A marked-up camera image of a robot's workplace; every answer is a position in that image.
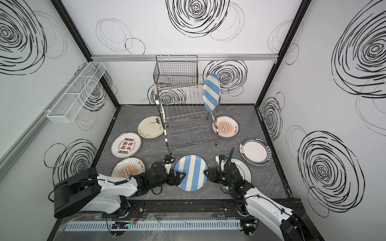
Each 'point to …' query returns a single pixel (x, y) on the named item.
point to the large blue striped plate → (211, 92)
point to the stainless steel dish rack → (187, 120)
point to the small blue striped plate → (193, 166)
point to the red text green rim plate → (125, 145)
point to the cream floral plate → (151, 127)
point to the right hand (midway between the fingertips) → (202, 175)
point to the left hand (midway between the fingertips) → (183, 174)
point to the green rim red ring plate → (255, 151)
